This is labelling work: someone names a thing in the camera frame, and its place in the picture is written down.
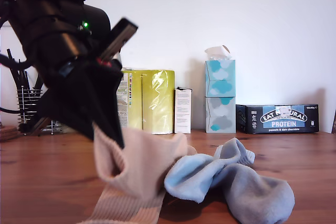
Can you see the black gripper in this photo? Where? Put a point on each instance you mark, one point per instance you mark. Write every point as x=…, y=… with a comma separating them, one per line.
x=60, y=61

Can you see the light blue ribbed sock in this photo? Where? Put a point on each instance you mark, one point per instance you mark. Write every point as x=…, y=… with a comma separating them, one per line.
x=257, y=192
x=191, y=179

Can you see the yellow-green paper roll pack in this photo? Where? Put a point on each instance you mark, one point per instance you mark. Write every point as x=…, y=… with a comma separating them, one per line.
x=155, y=98

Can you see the thin black stick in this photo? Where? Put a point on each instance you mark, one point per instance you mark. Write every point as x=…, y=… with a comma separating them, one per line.
x=10, y=55

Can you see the white carton box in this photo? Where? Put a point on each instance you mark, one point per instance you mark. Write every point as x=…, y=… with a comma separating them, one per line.
x=183, y=111

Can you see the grey cloud tissue box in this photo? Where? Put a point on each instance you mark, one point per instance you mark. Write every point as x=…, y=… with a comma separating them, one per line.
x=220, y=116

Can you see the black protein bar box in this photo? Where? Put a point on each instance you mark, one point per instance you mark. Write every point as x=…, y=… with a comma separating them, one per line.
x=278, y=121

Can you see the dark chair back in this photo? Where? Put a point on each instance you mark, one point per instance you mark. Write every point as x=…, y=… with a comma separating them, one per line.
x=334, y=123

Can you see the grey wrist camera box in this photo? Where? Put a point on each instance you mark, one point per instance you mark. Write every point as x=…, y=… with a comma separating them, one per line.
x=120, y=35

